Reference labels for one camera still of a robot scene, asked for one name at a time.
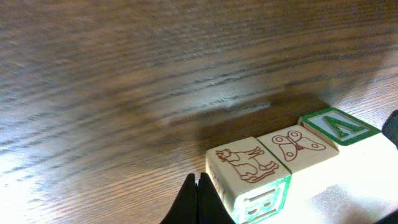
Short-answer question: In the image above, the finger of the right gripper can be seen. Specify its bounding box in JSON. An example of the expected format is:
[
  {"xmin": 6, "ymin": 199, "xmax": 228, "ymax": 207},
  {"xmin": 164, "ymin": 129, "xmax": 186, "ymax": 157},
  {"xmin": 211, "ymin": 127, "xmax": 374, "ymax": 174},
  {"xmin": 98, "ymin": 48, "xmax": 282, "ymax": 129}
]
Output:
[{"xmin": 382, "ymin": 110, "xmax": 398, "ymax": 147}]

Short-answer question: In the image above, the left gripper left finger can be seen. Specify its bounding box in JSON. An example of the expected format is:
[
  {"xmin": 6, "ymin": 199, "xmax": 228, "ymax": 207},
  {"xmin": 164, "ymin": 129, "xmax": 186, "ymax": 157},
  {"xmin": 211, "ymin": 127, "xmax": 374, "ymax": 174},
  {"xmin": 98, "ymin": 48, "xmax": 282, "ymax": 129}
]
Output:
[{"xmin": 160, "ymin": 174, "xmax": 198, "ymax": 224}]

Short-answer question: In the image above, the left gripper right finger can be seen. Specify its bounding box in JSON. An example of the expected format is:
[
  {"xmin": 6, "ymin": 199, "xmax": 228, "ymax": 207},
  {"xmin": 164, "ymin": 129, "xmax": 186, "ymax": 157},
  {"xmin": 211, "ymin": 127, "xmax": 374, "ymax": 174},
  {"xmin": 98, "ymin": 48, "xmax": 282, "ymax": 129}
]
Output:
[{"xmin": 197, "ymin": 172, "xmax": 234, "ymax": 224}]

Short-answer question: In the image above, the green B block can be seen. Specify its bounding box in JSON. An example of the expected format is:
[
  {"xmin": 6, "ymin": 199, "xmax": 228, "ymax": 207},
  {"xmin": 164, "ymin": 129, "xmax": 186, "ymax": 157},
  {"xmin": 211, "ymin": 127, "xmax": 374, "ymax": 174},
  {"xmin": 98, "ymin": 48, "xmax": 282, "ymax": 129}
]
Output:
[{"xmin": 205, "ymin": 137, "xmax": 292, "ymax": 223}]

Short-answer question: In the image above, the red sided number block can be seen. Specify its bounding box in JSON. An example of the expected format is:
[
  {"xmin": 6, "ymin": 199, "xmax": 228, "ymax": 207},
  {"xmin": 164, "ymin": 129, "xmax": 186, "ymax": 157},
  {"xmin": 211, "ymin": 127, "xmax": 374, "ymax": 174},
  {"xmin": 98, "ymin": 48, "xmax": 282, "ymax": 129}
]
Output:
[{"xmin": 297, "ymin": 107, "xmax": 381, "ymax": 151}]

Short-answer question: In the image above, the green sided letter block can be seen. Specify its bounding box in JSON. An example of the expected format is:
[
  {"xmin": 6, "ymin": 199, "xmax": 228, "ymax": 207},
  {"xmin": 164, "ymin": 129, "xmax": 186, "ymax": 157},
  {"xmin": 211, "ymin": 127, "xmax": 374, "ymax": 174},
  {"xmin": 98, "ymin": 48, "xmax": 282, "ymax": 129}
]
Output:
[{"xmin": 257, "ymin": 125, "xmax": 338, "ymax": 174}]

